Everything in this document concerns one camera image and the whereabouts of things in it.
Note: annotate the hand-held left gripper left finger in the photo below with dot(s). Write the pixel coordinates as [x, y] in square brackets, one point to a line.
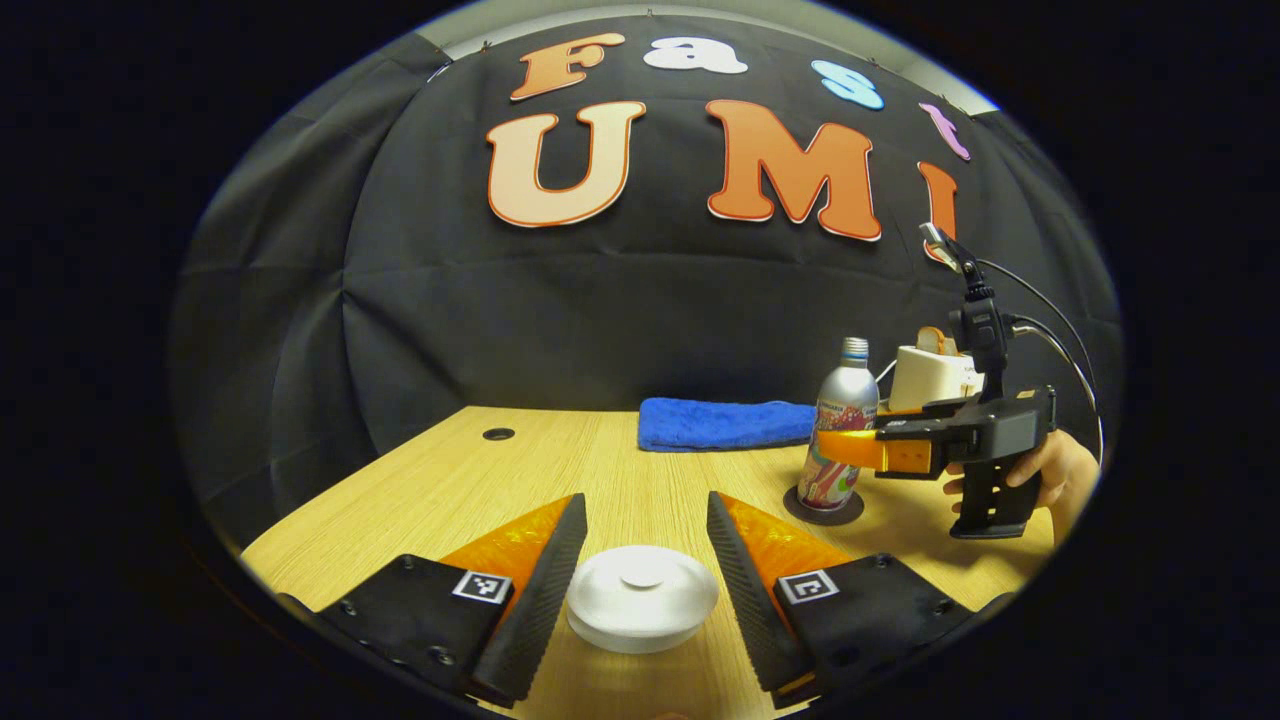
[545, 600]

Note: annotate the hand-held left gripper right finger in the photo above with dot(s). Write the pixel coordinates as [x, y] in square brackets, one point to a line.
[750, 600]

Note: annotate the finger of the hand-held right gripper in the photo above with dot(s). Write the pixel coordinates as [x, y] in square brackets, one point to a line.
[900, 452]

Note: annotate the silver water bottle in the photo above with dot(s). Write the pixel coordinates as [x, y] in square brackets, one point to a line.
[845, 400]

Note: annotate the white teacup lid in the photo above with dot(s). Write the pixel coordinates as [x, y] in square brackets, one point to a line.
[640, 585]

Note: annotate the dark brown round coaster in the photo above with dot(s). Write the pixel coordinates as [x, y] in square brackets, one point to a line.
[825, 517]

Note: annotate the white teacup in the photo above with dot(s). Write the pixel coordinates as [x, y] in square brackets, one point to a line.
[640, 642]

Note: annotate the white toaster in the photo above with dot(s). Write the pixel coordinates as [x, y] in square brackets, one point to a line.
[930, 380]

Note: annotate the toasted bread slice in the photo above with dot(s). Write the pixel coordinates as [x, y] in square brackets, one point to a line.
[958, 348]
[932, 340]

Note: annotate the blue towel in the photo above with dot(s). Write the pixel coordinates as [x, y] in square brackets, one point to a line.
[720, 425]

